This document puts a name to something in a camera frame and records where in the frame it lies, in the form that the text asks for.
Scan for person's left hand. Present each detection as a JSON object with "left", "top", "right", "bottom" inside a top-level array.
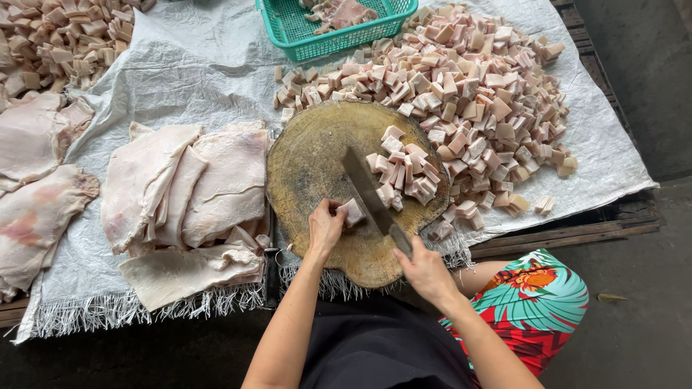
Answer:
[{"left": 307, "top": 197, "right": 350, "bottom": 261}]

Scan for single raw pork chunk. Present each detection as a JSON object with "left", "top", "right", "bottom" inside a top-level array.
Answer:
[{"left": 336, "top": 198, "right": 368, "bottom": 228}]

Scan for black-handled knife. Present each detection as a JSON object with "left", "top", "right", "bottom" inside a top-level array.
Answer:
[{"left": 263, "top": 203, "right": 282, "bottom": 310}]

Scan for steel cleaver with dark handle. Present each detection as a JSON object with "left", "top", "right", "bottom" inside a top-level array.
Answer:
[{"left": 341, "top": 146, "right": 415, "bottom": 260}]

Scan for person's right hand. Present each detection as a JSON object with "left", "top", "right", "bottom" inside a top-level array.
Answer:
[{"left": 393, "top": 249, "right": 462, "bottom": 312}]

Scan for person's right leg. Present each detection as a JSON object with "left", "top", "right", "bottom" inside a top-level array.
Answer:
[{"left": 451, "top": 260, "right": 514, "bottom": 299}]

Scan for round wooden chopping block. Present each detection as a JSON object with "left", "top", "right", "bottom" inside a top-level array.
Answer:
[{"left": 265, "top": 100, "right": 452, "bottom": 290}]

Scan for wooden pallet platform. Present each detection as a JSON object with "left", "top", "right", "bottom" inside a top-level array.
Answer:
[{"left": 0, "top": 0, "right": 667, "bottom": 329}]

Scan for heap of pale pork cubes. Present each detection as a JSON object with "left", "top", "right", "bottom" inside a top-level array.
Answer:
[{"left": 0, "top": 0, "right": 158, "bottom": 101}]

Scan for black apron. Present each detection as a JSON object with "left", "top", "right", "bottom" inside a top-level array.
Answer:
[{"left": 298, "top": 294, "right": 477, "bottom": 389}]

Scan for small pile of pork cubes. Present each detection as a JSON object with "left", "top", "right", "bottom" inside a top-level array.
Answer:
[{"left": 366, "top": 125, "right": 442, "bottom": 213}]

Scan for heap of pork skin slabs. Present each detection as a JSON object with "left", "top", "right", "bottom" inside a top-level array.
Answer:
[
  {"left": 0, "top": 91, "right": 101, "bottom": 303},
  {"left": 101, "top": 120, "right": 271, "bottom": 312}
]

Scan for white woven plastic sheet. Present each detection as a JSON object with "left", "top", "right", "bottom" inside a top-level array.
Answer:
[{"left": 11, "top": 0, "right": 661, "bottom": 345}]

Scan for green plastic basket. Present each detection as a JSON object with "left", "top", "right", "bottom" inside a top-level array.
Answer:
[{"left": 255, "top": 0, "right": 420, "bottom": 63}]

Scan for large heap of pork cubes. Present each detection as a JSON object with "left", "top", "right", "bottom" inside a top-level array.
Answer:
[{"left": 273, "top": 4, "right": 578, "bottom": 243}]

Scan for raw pork pieces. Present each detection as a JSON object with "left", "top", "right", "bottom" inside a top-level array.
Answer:
[{"left": 299, "top": 0, "right": 380, "bottom": 36}]

